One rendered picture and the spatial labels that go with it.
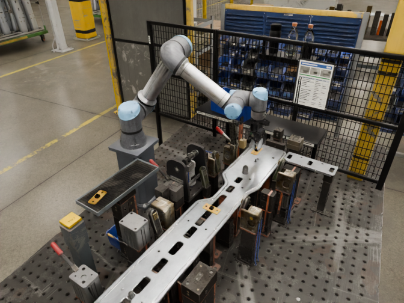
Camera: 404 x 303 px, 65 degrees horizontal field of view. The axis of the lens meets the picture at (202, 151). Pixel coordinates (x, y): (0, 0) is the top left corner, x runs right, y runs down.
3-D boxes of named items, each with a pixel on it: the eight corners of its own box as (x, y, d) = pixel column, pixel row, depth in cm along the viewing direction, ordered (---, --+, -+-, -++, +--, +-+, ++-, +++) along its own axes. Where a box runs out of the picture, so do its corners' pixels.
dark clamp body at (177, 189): (181, 252, 166) (177, 196, 146) (161, 241, 173) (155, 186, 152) (193, 238, 174) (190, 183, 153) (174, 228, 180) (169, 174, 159)
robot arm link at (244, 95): (225, 94, 155) (248, 97, 152) (231, 86, 164) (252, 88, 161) (225, 109, 159) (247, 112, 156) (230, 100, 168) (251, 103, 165)
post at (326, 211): (327, 216, 186) (339, 177, 170) (309, 209, 191) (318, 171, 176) (330, 210, 191) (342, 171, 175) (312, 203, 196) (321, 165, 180)
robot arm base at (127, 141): (114, 145, 179) (111, 130, 173) (131, 133, 190) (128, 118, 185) (136, 152, 173) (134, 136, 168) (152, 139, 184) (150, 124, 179)
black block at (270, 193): (269, 241, 172) (276, 200, 156) (251, 232, 177) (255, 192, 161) (275, 231, 177) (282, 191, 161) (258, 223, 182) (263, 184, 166)
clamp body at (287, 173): (285, 229, 179) (294, 180, 160) (266, 220, 184) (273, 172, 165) (291, 219, 185) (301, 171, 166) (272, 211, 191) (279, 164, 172)
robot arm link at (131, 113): (116, 130, 173) (112, 107, 165) (128, 119, 184) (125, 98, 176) (136, 134, 170) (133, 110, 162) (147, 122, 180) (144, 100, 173)
